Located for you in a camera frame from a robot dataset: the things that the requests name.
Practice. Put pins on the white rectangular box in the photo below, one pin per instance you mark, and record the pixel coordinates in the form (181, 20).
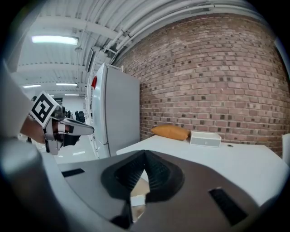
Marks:
(205, 138)

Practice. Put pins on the red tag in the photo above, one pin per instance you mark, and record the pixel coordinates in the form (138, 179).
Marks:
(94, 81)

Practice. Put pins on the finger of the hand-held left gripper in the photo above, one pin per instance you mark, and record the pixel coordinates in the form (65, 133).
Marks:
(81, 128)
(70, 140)

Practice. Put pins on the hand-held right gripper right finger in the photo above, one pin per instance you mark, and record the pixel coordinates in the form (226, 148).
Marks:
(194, 204)

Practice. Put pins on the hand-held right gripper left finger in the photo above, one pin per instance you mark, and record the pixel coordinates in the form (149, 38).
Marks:
(90, 181)

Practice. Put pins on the white ceiling pipes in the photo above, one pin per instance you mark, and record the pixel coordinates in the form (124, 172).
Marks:
(145, 25)

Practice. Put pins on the black hanging screen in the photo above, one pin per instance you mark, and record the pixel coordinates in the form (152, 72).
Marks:
(90, 60)

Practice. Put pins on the large ceiling light panel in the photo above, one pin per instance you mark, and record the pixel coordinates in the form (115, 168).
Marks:
(54, 40)

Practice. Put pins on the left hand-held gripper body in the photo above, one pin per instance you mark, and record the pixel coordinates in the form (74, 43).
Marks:
(44, 108)

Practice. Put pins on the orange cushion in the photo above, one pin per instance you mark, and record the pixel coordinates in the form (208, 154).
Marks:
(170, 131)

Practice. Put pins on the black office chair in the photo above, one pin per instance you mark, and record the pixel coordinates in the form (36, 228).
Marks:
(79, 115)

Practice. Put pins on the person's left forearm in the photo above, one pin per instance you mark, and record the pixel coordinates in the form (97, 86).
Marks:
(13, 104)

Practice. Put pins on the tall grey white cabinet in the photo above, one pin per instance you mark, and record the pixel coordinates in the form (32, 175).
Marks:
(120, 108)

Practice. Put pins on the small ceiling light strip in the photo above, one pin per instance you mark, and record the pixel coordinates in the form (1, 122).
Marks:
(66, 84)
(31, 86)
(71, 94)

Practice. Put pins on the white desk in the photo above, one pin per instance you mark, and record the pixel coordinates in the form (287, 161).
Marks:
(226, 163)

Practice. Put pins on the white object at desk edge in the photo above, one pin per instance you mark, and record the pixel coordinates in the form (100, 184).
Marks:
(286, 149)

